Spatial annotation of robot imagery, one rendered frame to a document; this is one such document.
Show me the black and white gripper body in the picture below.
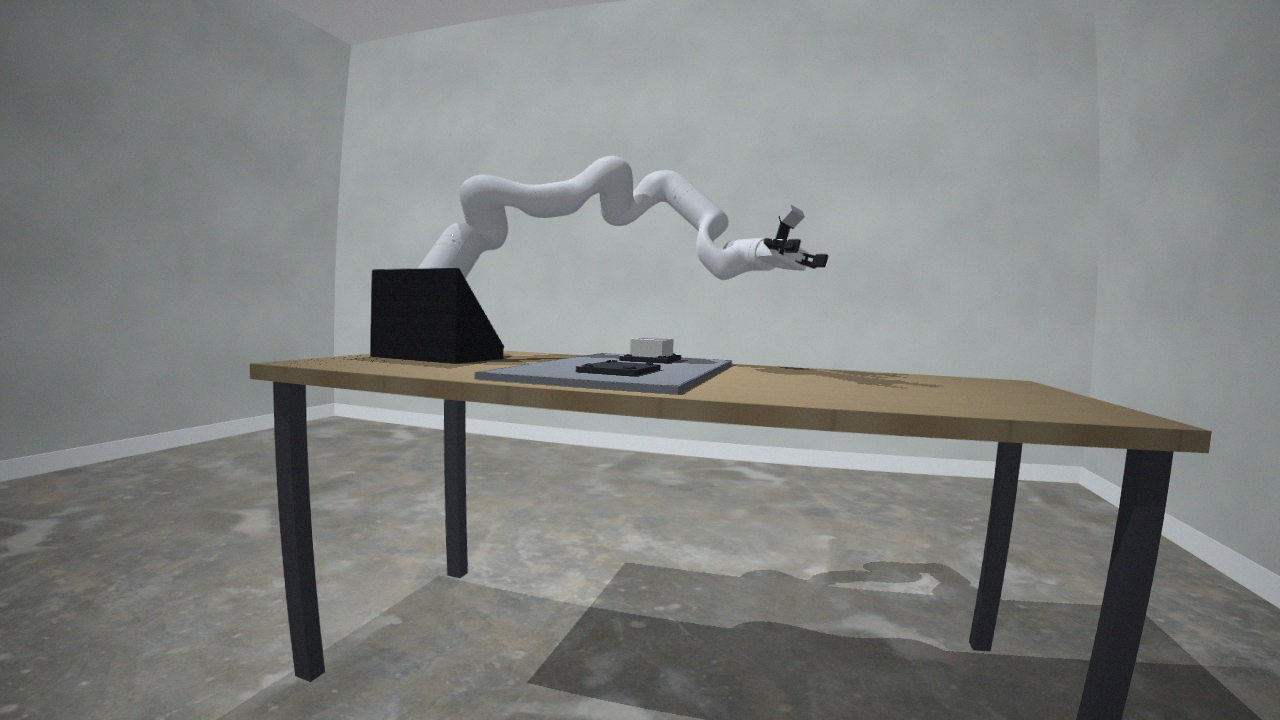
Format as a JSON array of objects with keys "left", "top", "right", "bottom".
[{"left": 756, "top": 241, "right": 809, "bottom": 272}]

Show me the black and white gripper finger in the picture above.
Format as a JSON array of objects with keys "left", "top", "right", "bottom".
[
  {"left": 796, "top": 252, "right": 828, "bottom": 268},
  {"left": 764, "top": 238, "right": 801, "bottom": 255}
]

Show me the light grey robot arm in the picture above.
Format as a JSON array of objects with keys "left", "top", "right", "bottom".
[{"left": 419, "top": 156, "right": 773, "bottom": 281}]

